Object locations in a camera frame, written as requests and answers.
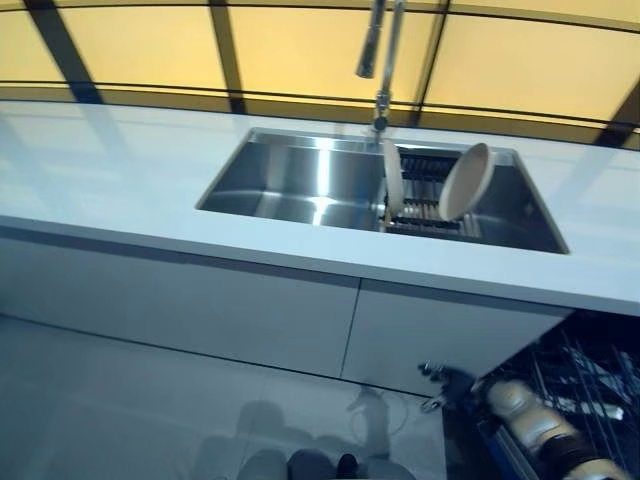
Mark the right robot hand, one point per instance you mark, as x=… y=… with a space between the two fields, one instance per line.
x=457 y=387

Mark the beige round plate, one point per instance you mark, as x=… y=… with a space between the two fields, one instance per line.
x=462 y=187
x=392 y=175

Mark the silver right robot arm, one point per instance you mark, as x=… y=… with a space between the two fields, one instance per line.
x=530 y=415

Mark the narrow white cabinet door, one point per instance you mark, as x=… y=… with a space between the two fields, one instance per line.
x=440 y=330

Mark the dark right robot foot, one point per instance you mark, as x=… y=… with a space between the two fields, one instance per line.
x=354 y=467

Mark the silver left robot leg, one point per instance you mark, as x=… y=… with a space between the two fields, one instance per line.
x=310 y=467

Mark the black sink dish rack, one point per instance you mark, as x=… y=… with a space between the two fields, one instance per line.
x=425 y=170

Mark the stainless steel sink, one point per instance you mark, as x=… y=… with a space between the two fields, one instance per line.
x=300 y=170

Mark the wide white cabinet door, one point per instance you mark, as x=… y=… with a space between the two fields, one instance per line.
x=175 y=300

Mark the chrome kitchen faucet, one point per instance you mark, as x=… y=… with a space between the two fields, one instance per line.
x=367 y=55

